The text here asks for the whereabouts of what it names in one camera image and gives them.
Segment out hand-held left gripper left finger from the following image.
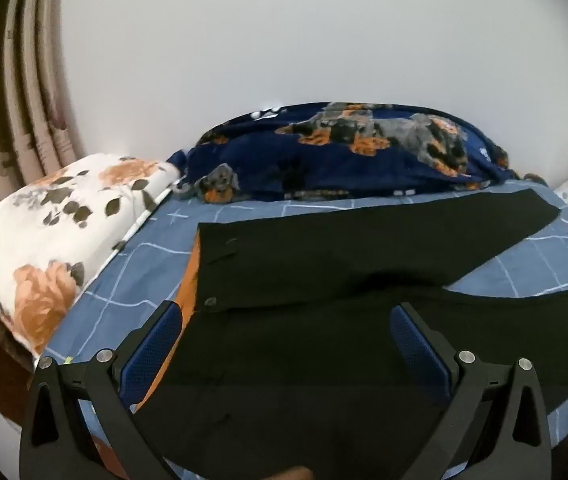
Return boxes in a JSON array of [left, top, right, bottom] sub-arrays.
[[20, 300, 185, 480]]

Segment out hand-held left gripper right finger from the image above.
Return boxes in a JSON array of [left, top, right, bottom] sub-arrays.
[[389, 302, 551, 480]]

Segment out black pants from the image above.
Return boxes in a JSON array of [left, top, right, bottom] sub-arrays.
[[134, 187, 568, 480]]

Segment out blue grid bedsheet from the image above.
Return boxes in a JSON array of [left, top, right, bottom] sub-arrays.
[[38, 180, 568, 480]]

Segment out white floral pillow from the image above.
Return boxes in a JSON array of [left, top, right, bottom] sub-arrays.
[[0, 154, 182, 356]]

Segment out navy dog-print blanket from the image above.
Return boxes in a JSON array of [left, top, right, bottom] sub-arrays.
[[166, 101, 547, 204]]

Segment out pleated beige curtain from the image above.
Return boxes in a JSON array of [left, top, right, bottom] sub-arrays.
[[0, 0, 87, 221]]

